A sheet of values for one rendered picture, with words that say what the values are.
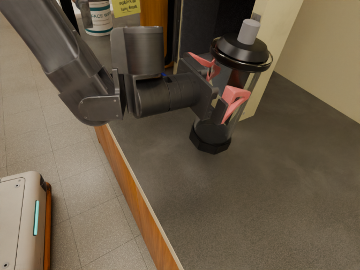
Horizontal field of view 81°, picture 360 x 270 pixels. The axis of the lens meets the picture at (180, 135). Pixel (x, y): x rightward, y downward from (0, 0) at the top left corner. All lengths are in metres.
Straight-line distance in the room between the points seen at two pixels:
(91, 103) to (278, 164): 0.46
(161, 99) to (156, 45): 0.07
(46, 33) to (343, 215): 0.62
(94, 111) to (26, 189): 1.15
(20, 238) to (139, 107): 1.08
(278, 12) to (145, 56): 0.32
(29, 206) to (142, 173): 0.94
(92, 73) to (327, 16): 0.78
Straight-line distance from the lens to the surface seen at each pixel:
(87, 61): 0.30
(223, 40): 0.38
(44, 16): 0.31
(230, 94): 0.34
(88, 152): 1.83
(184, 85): 0.33
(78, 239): 1.50
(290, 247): 0.50
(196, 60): 0.39
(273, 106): 0.77
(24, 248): 1.28
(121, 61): 0.31
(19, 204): 1.39
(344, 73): 0.90
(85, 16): 0.60
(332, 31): 0.90
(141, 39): 0.29
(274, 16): 0.52
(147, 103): 0.30
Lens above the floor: 1.36
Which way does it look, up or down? 46 degrees down
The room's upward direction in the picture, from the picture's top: 6 degrees clockwise
